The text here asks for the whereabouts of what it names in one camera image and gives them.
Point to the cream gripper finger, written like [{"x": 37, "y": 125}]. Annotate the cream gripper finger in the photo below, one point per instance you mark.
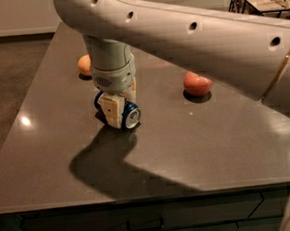
[
  {"x": 112, "y": 107},
  {"x": 130, "y": 93}
]

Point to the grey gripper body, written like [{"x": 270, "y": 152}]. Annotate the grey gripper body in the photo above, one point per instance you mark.
[{"x": 114, "y": 79}]

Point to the blue pepsi can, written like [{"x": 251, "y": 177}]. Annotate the blue pepsi can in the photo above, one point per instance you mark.
[{"x": 131, "y": 114}]

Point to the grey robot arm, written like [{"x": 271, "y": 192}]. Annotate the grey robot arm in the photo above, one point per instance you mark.
[{"x": 249, "y": 53}]

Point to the orange fruit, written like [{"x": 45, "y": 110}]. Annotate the orange fruit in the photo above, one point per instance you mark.
[{"x": 84, "y": 64}]

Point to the red apple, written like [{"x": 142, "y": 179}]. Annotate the red apple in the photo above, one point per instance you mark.
[{"x": 196, "y": 85}]

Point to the right cabinet drawer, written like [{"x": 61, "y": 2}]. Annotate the right cabinet drawer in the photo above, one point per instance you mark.
[{"x": 273, "y": 204}]

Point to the dark cabinet drawer with handle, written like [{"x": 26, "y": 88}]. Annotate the dark cabinet drawer with handle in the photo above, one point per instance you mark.
[{"x": 152, "y": 217}]

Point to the black wire napkin holder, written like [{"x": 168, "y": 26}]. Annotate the black wire napkin holder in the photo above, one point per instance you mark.
[{"x": 267, "y": 8}]

